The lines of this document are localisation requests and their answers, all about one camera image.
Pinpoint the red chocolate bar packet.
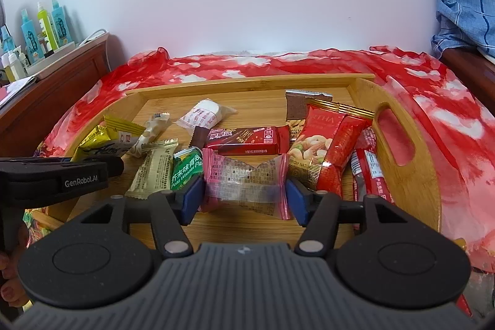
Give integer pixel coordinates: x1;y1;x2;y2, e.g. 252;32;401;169
190;125;291;156

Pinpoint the clear round cracker packet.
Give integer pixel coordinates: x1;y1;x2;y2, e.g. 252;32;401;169
175;99;237;131

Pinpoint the wooden headboard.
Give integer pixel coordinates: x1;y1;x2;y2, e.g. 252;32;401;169
0;32;128;158

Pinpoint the small white bottle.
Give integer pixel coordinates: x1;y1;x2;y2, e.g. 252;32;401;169
2;46;29;83

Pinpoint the teal bottle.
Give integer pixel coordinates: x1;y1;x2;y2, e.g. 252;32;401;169
51;0;72;45
20;8;45;63

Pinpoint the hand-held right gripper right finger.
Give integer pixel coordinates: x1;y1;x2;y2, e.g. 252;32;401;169
286;177;411;257

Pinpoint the red biscuit bar packet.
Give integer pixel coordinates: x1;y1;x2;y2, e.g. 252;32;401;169
350;148;395;205

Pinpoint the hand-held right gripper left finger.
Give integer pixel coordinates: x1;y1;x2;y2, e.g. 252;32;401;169
79;175;205;257

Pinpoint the green pea snack packet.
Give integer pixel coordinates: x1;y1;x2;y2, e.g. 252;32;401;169
170;146;205;191

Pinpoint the wooden chair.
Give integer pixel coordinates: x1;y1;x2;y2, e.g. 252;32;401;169
439;48;495;110

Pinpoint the pink wafer packet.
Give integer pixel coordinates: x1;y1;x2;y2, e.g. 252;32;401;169
197;150;292;220

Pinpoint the white storage tray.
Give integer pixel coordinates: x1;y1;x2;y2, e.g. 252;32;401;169
25;32;111;81

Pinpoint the yellow green bottle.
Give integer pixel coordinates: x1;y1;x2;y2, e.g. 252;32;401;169
37;1;58;52

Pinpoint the brown cake packet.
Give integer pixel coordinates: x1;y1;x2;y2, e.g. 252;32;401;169
285;90;334;141

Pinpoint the wooden tray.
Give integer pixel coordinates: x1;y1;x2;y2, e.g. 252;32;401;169
46;73;441;238

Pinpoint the white cable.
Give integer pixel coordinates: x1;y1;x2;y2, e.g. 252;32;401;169
77;28;109;45

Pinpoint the white candy packet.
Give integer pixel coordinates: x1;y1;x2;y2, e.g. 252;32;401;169
129;111;171;158

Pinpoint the yellow snack packet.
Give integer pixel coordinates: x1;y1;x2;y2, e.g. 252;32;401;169
71;114;145;162

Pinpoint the person's left hand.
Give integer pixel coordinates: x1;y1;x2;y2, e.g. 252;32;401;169
0;225;32;310

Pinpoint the colourful printed cloth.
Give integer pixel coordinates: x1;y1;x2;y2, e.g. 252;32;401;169
23;46;495;315

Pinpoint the red gold nut packet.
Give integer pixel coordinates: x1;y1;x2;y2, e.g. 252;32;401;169
288;102;375;195

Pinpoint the gold snack packet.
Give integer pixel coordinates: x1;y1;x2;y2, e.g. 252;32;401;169
124;139;179;201

